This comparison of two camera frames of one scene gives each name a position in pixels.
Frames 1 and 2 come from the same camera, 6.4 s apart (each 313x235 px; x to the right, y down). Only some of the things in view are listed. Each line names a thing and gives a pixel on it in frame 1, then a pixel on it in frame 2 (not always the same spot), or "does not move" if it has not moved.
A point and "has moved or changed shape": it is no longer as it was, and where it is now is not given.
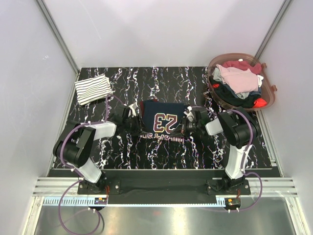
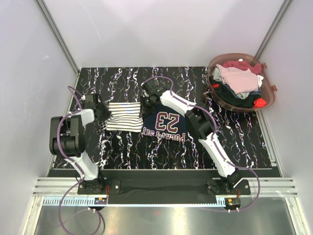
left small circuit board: [100, 201] does not move
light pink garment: [239, 80] does not move
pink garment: [256, 68] does not move
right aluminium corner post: [273, 29] does not move
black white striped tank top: [93, 89] has moved or changed shape
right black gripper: [182, 130] to [144, 111]
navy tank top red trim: [160, 119] does not move
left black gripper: [140, 128] to [107, 114]
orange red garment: [259, 102] does not move
